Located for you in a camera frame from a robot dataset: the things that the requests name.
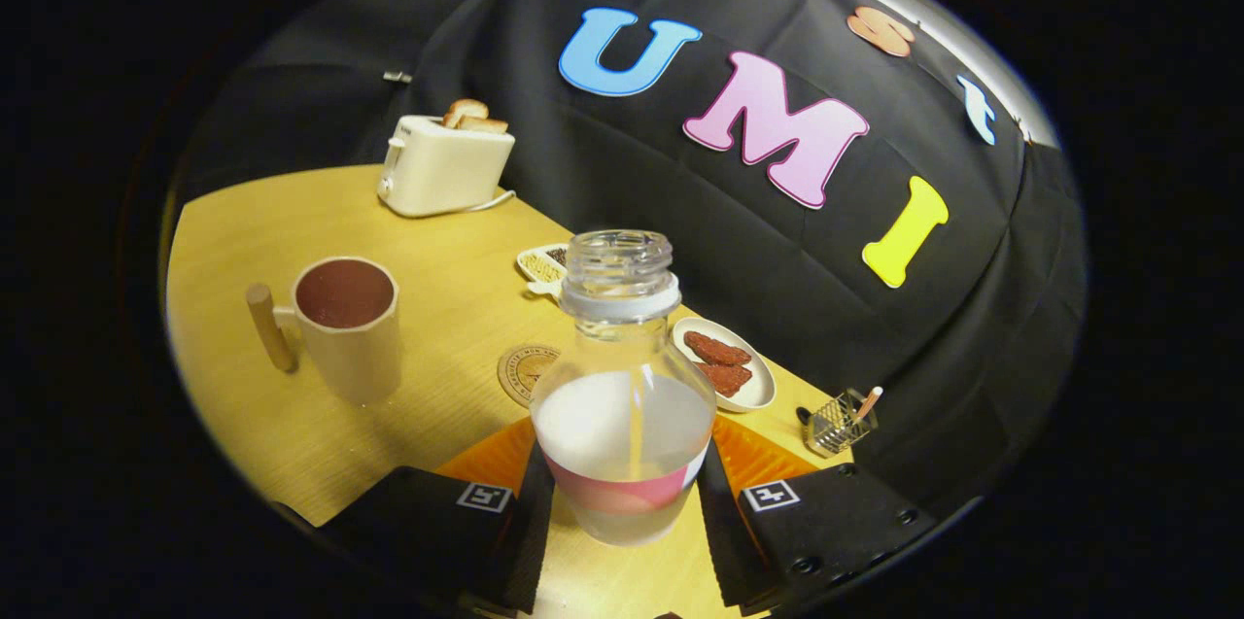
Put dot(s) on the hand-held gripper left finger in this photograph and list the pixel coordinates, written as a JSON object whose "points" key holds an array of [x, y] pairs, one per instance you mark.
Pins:
{"points": [[530, 541]]}

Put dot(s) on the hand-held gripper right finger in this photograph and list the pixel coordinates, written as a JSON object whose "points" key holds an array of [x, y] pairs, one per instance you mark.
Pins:
{"points": [[719, 541]]}

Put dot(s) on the clear juice bottle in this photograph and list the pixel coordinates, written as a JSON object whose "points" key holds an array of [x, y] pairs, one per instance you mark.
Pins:
{"points": [[622, 425]]}

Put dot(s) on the round cork coaster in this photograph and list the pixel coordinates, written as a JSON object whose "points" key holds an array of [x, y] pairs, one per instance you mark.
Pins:
{"points": [[525, 371]]}

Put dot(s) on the white round plate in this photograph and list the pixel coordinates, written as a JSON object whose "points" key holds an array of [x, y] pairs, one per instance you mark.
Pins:
{"points": [[763, 386]]}

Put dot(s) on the red meat piece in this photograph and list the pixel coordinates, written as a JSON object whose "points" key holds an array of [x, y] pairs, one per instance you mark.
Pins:
{"points": [[726, 378], [716, 348]]}

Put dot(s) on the divided white seed dish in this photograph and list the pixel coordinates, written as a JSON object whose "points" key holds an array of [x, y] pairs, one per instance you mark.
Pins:
{"points": [[539, 266]]}

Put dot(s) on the white toaster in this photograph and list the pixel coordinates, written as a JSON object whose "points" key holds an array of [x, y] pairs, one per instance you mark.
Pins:
{"points": [[442, 167]]}

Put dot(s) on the wooden table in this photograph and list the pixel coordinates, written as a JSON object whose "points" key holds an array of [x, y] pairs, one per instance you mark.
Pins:
{"points": [[292, 221]]}

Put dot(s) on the toast slice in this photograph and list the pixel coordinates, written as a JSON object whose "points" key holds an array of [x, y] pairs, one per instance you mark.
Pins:
{"points": [[483, 125], [465, 111]]}

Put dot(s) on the small metal clip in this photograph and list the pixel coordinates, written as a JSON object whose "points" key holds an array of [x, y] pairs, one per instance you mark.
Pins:
{"points": [[397, 77]]}

